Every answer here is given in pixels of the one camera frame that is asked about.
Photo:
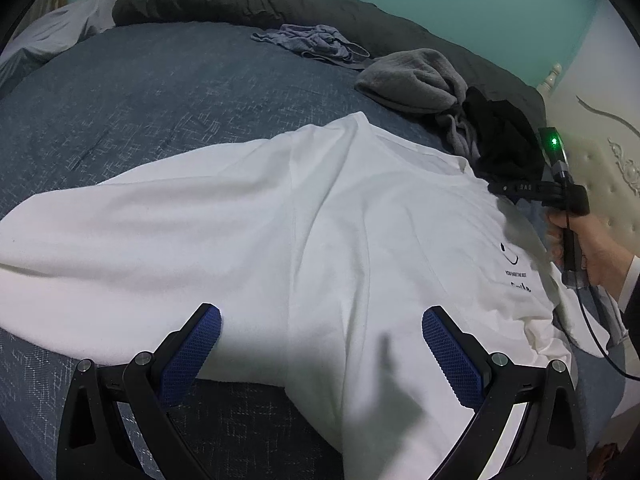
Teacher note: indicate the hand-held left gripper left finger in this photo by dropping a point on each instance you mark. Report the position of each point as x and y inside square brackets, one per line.
[192, 350]

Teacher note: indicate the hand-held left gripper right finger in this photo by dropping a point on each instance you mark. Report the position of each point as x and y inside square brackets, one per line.
[447, 350]

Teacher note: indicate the person's right forearm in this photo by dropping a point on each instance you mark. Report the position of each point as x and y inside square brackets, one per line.
[631, 290]

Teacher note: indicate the cream bed post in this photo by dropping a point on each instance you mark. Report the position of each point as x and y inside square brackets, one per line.
[550, 77]

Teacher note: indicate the grey sweater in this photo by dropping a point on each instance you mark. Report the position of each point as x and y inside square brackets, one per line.
[405, 80]

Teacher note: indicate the person's right hand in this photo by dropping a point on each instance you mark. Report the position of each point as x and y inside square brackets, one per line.
[602, 255]

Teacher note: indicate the purple-blue crumpled garment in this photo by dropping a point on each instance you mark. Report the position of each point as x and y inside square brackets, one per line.
[310, 42]

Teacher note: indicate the white long-sleeve shirt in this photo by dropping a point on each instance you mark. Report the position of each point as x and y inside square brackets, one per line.
[300, 235]

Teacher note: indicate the cream tufted headboard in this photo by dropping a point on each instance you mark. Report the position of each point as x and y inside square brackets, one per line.
[600, 125]

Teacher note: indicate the black crumpled garment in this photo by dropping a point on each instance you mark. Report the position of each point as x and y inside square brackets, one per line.
[505, 140]

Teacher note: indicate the light grey pillow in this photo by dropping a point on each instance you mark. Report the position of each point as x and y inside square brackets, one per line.
[50, 35]

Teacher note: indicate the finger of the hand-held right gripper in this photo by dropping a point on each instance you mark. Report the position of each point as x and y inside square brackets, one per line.
[505, 190]

